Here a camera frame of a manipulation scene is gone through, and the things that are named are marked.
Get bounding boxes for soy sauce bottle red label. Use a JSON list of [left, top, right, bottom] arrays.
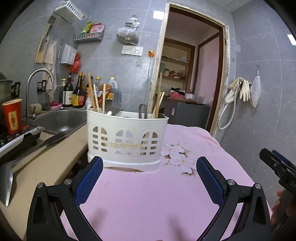
[[73, 72, 85, 108]]

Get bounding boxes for black gas stove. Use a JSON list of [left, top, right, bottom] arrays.
[[0, 125, 45, 160]]

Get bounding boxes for cream rubber glove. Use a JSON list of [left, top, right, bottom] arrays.
[[239, 80, 252, 102], [225, 77, 242, 103]]

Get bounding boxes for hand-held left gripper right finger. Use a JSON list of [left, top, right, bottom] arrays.
[[196, 156, 271, 241]]

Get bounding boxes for red seasoning packet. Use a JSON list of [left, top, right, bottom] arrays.
[[89, 23, 105, 34]]

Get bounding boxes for white slotted wall basket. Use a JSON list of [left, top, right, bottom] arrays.
[[54, 1, 86, 23]]

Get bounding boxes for pale single chopstick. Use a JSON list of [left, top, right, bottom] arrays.
[[151, 91, 166, 119], [93, 84, 101, 113], [102, 83, 107, 114]]

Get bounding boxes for wooden storage shelf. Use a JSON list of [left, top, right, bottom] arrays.
[[161, 38, 196, 93]]

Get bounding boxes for pink floral blanket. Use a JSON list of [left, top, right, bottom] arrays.
[[60, 123, 273, 241]]

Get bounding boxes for dark bottle white label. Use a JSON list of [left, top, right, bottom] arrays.
[[63, 72, 74, 107]]

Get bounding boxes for white wall switch panel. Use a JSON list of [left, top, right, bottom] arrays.
[[122, 45, 143, 56]]

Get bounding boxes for white mesh bag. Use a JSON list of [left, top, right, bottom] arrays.
[[250, 68, 262, 108]]

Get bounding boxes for white hose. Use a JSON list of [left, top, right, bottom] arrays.
[[217, 86, 238, 130]]

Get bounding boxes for large cooking oil jug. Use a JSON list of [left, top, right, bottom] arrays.
[[107, 76, 122, 112]]

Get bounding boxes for chrome kitchen faucet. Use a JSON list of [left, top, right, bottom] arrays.
[[26, 68, 55, 122]]

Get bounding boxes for hanging wooden board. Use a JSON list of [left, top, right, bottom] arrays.
[[35, 16, 56, 64]]

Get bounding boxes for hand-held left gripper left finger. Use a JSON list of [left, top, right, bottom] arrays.
[[26, 156, 104, 241]]

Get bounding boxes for white perforated wall box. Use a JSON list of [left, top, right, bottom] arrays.
[[60, 44, 77, 65]]

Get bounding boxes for dark bamboo chopstick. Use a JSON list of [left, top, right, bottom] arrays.
[[87, 72, 99, 113], [155, 72, 163, 119]]

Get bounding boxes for wooden door frame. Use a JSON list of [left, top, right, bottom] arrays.
[[148, 2, 229, 139]]

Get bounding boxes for red plastic bag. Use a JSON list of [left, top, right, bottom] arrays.
[[70, 53, 81, 73]]

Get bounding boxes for beige hanging towel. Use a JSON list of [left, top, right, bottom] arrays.
[[42, 40, 58, 100]]

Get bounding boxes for grey wall shelf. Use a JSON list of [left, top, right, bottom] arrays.
[[74, 32, 104, 43]]

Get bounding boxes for person's right hand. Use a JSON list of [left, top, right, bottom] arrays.
[[271, 189, 284, 225]]

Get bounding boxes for white plastic utensil basket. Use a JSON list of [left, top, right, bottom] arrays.
[[86, 108, 170, 172]]

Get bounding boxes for yellow capped slim bottle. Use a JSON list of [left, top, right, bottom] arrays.
[[59, 79, 65, 105]]

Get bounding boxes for black handled cleaver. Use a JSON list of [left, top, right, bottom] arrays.
[[0, 133, 70, 207]]

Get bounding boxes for large metal cooking pot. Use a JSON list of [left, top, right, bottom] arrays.
[[0, 73, 13, 102]]

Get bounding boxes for beige scrubber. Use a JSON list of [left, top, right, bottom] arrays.
[[29, 103, 42, 114]]

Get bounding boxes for blue white plastic bag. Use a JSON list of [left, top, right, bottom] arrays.
[[85, 91, 102, 109]]

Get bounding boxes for black wall outlet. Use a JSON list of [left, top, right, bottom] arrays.
[[10, 82, 20, 98], [36, 80, 47, 93]]

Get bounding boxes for hanging clear plastic bag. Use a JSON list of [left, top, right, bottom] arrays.
[[116, 15, 140, 45]]

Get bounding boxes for beige kitchen counter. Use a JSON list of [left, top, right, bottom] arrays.
[[0, 109, 89, 232]]

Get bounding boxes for grey small fridge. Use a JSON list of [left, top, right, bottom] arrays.
[[164, 97, 210, 129]]

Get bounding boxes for red paper cup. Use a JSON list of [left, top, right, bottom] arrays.
[[2, 98, 23, 135]]

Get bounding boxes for stainless steel sink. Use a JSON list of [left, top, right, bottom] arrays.
[[31, 109, 88, 135]]

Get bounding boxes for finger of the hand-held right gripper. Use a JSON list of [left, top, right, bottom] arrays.
[[259, 148, 289, 178], [272, 150, 296, 169]]

